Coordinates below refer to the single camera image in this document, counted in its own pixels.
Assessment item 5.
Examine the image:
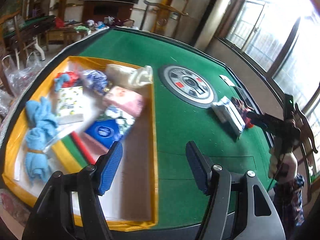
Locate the blue tissue pack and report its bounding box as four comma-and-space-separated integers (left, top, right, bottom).
84, 105, 136, 149

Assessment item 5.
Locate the pack of coloured sponge cloths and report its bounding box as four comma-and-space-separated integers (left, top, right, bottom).
43, 131, 109, 173

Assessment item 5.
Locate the brown furry item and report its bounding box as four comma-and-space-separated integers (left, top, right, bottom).
231, 97, 254, 128

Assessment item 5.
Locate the grey-blue wipes package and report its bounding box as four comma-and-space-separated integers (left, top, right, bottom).
211, 96, 246, 137

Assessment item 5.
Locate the pink tissue pack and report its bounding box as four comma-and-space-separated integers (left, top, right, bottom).
103, 86, 145, 117

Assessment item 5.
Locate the lemon print tissue pack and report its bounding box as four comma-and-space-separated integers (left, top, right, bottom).
55, 86, 84, 125

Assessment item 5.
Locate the blue microfiber towel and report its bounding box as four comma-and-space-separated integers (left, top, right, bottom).
24, 96, 58, 183

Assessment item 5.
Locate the blue white plastic bag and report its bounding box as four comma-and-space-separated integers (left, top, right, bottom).
79, 69, 109, 95

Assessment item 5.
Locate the white cloth bundle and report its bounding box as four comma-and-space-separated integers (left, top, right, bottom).
105, 64, 153, 89

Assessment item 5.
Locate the small blue towel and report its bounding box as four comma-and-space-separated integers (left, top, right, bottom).
54, 73, 70, 92

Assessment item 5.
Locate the red plastic bag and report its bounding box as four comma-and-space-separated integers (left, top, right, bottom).
54, 71, 79, 90

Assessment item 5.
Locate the white gloved right hand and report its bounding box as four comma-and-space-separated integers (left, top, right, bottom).
268, 137, 298, 184

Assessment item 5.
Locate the black phone on table edge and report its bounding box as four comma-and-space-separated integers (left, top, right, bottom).
234, 86, 248, 101

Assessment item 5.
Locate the yellow-edged white tray box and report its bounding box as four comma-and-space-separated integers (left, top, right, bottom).
1, 56, 158, 231

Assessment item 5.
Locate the round mahjong table centre panel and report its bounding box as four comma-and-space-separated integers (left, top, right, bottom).
158, 65, 218, 108

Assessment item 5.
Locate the white paper slip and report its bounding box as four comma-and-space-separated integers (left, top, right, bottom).
219, 75, 236, 87

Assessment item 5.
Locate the clear plastic bag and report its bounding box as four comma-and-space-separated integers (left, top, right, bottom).
1, 51, 42, 97

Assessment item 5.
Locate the white standing air conditioner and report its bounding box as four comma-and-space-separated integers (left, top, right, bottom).
190, 0, 231, 51

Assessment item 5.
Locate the wooden chair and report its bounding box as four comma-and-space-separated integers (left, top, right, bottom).
139, 0, 189, 36

